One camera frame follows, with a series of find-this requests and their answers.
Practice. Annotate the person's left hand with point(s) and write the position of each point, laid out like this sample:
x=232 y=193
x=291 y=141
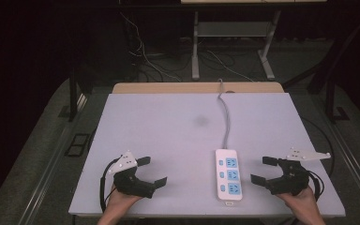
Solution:
x=120 y=201

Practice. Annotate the black metal stand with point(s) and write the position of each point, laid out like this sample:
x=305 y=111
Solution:
x=72 y=97
x=332 y=87

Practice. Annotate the white power strip blue sockets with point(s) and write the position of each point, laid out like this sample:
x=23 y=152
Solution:
x=228 y=175

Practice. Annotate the white table board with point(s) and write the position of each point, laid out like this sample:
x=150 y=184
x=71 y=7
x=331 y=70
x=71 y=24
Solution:
x=175 y=140

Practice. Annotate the aluminium floor rail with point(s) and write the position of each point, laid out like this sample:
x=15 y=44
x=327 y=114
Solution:
x=56 y=156
x=353 y=162

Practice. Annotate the wooden table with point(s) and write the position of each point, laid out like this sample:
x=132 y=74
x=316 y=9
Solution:
x=168 y=87

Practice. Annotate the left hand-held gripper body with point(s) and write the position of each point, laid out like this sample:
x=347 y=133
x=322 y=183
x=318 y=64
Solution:
x=131 y=184

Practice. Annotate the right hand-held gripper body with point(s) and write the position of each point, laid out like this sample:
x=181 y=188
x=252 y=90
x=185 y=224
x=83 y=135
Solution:
x=290 y=181

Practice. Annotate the person's right hand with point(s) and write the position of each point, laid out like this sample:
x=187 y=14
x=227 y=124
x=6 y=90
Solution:
x=303 y=203

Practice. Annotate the black floor frame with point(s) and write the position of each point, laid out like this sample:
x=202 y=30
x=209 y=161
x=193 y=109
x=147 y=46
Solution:
x=77 y=144

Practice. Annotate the small white tag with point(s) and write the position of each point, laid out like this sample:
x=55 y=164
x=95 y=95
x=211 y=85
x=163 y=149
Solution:
x=228 y=203

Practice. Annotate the grey metal desk frame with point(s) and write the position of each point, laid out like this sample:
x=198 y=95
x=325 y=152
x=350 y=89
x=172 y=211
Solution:
x=234 y=29

